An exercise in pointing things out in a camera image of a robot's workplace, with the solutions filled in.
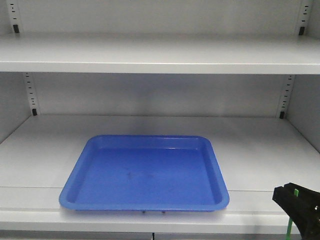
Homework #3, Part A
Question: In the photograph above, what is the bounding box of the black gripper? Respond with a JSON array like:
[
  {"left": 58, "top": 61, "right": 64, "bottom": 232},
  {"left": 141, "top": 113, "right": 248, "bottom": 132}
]
[{"left": 272, "top": 182, "right": 320, "bottom": 240}]

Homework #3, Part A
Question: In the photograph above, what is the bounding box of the green plastic spoon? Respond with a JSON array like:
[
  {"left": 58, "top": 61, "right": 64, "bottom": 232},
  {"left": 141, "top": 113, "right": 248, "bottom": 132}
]
[{"left": 285, "top": 188, "right": 299, "bottom": 240}]

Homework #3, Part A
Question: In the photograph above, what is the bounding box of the upper grey cabinet shelf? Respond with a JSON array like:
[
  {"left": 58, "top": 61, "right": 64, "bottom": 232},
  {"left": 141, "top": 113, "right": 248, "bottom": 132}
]
[{"left": 0, "top": 33, "right": 320, "bottom": 75}]

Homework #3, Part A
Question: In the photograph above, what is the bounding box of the blue plastic tray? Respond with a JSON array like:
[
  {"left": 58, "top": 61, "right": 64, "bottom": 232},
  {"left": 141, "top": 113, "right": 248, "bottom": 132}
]
[{"left": 59, "top": 135, "right": 230, "bottom": 212}]

